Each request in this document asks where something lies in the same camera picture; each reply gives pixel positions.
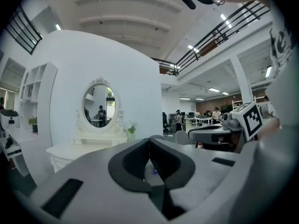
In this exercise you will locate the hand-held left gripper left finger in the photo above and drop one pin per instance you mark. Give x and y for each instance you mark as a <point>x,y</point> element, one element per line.
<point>121,169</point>

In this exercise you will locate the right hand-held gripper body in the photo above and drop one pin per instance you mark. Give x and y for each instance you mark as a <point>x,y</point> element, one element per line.
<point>238,115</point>

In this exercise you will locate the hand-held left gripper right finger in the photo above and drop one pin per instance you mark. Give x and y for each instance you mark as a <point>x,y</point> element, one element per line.
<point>180,169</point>

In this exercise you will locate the cream ornate dressing table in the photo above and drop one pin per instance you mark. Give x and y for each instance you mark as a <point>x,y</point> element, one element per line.
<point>67,151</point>

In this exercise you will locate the person's right forearm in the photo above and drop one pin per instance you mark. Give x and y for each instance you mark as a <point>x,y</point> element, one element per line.
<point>269,127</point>

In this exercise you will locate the white bin with black parts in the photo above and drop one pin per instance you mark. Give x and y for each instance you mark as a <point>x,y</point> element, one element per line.
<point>10,146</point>

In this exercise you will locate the grey padded chair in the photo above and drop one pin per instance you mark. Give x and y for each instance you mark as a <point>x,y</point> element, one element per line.
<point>183,137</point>

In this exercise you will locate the ceiling light panel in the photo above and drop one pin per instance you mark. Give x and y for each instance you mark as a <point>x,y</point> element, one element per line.
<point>193,48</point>
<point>214,90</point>
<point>226,20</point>

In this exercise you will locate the white office desk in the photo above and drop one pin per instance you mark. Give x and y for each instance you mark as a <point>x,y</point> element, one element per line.
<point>198,120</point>

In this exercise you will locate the white flowers in vase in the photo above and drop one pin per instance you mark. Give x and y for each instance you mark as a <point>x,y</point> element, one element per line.
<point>131,130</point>

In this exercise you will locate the person's white printed shirt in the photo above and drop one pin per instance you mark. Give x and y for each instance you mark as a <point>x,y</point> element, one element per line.
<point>280,101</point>

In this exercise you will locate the black office chair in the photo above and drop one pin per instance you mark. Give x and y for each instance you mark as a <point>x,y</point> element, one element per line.
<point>165,121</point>

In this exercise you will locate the oval white-framed mirror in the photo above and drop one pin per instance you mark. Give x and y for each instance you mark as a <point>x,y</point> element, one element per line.
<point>99,106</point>

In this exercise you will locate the black balcony railing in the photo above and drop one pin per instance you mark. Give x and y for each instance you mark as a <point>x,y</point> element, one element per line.
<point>210,35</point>
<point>23,29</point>

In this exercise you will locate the potted green plant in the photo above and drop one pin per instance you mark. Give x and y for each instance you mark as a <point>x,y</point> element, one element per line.
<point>34,122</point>

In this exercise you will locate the white cubby shelf unit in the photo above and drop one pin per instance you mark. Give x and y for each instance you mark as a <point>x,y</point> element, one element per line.
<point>35,83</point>

